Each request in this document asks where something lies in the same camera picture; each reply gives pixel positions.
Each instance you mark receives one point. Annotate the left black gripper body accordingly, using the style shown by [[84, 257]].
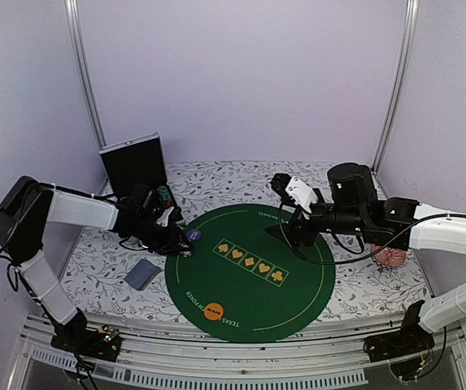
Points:
[[159, 241]]

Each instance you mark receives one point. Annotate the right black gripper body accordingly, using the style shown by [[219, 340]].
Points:
[[308, 236]]

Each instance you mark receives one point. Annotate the purple small blind button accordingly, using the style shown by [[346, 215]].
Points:
[[194, 235]]

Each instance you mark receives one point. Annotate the blue playing card deck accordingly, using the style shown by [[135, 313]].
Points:
[[141, 274]]

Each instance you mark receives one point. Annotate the aluminium poker chip case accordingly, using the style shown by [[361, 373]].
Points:
[[135, 170]]

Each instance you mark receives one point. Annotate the orange big blind button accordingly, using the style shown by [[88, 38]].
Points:
[[213, 312]]

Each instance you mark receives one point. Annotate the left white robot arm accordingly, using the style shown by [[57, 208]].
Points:
[[31, 208]]

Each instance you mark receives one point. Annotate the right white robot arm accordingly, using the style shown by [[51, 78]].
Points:
[[395, 223]]

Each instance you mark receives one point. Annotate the green poker chip stack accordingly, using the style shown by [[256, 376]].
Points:
[[166, 196]]

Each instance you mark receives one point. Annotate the floral patterned table cover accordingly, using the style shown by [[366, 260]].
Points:
[[94, 275]]

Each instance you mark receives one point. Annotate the round green poker mat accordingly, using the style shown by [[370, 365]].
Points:
[[266, 291]]

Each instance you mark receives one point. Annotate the red patterned small bowl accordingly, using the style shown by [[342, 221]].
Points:
[[387, 257]]

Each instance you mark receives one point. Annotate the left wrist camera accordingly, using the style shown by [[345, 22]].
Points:
[[163, 218]]

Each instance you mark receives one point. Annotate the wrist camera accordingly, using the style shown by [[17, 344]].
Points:
[[163, 218], [294, 192]]

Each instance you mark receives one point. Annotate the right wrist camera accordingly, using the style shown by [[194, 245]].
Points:
[[294, 192]]

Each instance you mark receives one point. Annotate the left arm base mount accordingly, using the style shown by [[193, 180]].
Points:
[[103, 343]]

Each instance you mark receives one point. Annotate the aluminium front rail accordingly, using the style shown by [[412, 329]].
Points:
[[164, 355]]

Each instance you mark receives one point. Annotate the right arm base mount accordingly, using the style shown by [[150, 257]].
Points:
[[408, 339]]

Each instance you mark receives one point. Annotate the right aluminium frame post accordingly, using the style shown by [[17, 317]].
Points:
[[404, 54]]

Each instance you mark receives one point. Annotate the aluminium frame post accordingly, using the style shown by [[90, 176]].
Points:
[[74, 26], [404, 54]]

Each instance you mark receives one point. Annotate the left aluminium frame post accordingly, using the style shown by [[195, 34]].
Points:
[[74, 26]]

